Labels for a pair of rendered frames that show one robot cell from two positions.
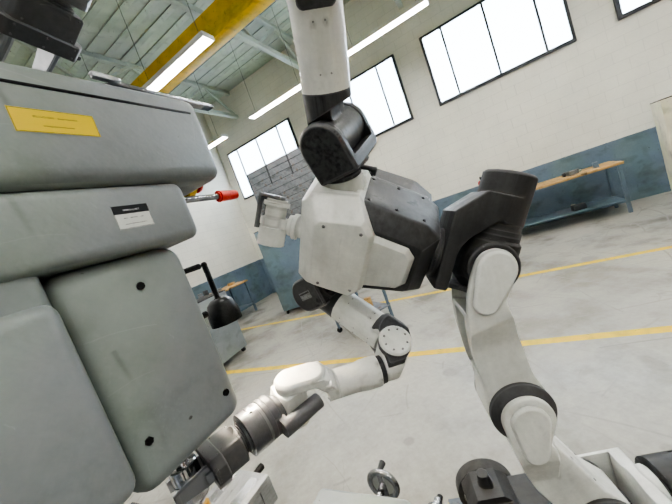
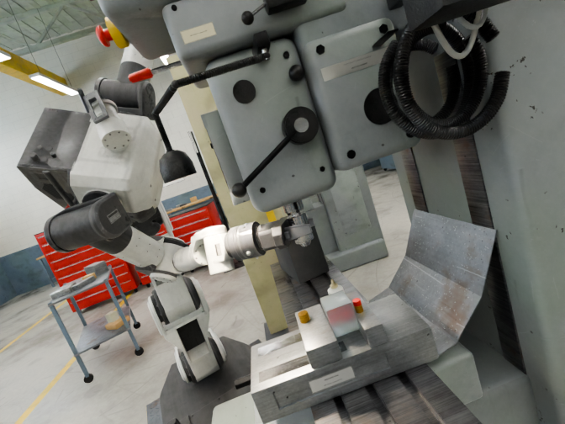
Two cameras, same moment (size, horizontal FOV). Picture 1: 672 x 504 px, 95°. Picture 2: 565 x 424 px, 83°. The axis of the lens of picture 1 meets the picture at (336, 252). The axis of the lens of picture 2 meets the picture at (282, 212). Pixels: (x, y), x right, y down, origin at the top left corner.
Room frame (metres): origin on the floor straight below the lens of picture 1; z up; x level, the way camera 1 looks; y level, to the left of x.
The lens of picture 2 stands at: (0.94, 0.99, 1.42)
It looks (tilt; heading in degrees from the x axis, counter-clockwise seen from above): 10 degrees down; 237
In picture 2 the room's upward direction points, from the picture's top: 19 degrees counter-clockwise
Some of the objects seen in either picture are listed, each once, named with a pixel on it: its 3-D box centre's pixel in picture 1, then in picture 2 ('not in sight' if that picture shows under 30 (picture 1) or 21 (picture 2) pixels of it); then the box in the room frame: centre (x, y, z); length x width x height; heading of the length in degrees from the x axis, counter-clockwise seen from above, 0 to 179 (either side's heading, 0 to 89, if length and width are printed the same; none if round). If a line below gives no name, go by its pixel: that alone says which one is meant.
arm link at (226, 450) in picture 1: (236, 443); (266, 237); (0.57, 0.31, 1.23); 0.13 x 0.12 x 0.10; 40
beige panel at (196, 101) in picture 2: not in sight; (249, 199); (-0.23, -1.21, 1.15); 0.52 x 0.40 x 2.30; 151
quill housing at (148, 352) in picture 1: (131, 360); (270, 131); (0.50, 0.38, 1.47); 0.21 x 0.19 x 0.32; 61
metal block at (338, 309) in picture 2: not in sight; (339, 313); (0.58, 0.52, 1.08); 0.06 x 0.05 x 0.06; 59
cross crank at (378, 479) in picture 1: (380, 494); not in sight; (0.94, 0.14, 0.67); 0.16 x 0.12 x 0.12; 151
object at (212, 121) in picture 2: not in sight; (226, 158); (0.60, 0.32, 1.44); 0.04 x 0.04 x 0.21; 61
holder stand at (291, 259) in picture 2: not in sight; (295, 246); (0.30, 0.01, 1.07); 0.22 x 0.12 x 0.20; 72
